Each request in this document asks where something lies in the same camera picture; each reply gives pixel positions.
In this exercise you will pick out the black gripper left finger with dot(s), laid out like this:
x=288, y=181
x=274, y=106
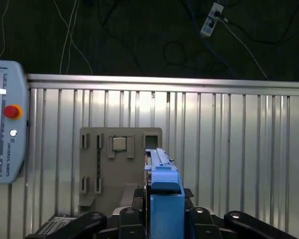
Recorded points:
x=89, y=221

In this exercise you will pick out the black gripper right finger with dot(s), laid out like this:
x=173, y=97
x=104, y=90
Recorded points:
x=251, y=224

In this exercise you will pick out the hard disk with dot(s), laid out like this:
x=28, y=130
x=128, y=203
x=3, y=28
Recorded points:
x=165, y=214

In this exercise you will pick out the black open PC case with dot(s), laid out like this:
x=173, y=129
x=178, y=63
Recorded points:
x=55, y=224

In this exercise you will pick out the grey parts rack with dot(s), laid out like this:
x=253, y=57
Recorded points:
x=114, y=174

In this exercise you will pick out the dark RAM stick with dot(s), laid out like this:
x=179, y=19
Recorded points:
x=99, y=161

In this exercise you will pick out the silver CPU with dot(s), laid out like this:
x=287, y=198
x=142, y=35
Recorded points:
x=119, y=143

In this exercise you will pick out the pale blue teach pendant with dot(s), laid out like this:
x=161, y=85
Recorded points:
x=12, y=122

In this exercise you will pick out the white power strip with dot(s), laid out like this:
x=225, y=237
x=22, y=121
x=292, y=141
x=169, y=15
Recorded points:
x=211, y=20

